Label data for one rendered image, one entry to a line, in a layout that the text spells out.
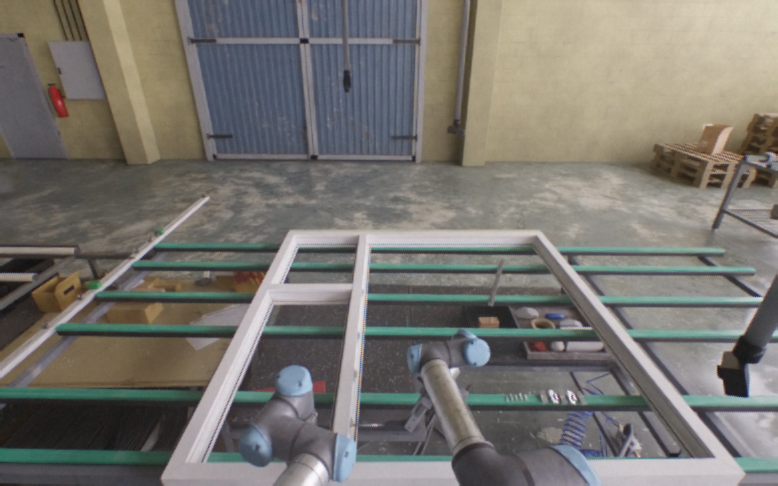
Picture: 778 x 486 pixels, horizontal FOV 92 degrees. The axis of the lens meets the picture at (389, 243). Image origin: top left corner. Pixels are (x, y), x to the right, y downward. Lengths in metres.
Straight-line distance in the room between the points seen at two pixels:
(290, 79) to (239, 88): 0.92
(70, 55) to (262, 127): 3.21
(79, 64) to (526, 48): 7.47
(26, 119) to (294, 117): 4.94
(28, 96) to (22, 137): 0.84
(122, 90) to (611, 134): 8.59
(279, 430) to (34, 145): 9.38
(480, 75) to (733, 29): 4.24
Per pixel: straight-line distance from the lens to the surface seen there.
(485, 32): 6.92
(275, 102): 7.43
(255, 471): 1.18
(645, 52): 8.33
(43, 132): 9.73
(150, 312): 2.33
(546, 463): 0.86
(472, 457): 0.85
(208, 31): 7.73
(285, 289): 1.78
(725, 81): 9.22
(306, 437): 0.81
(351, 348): 1.43
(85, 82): 8.70
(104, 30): 8.15
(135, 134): 8.24
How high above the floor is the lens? 1.90
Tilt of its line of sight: 27 degrees down
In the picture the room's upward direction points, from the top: straight up
